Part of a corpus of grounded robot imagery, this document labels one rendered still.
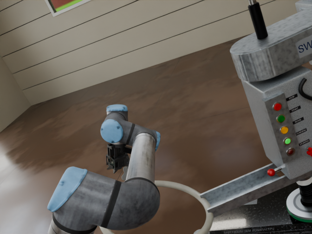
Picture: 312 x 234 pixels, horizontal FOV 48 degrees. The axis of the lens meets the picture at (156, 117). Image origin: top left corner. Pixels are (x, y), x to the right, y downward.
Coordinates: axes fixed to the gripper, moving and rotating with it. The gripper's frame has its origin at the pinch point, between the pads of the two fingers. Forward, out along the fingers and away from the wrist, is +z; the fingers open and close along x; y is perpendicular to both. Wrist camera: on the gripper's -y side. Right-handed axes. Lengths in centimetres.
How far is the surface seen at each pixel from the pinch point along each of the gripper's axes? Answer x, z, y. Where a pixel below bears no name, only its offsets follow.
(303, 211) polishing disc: 61, 11, -55
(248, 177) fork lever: 41, -4, -39
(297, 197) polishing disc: 54, 10, -62
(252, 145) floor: -74, 76, -218
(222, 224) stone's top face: 28, 29, -39
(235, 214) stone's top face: 30, 26, -48
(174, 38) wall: -455, 23, -460
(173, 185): 13.1, 4.9, -19.3
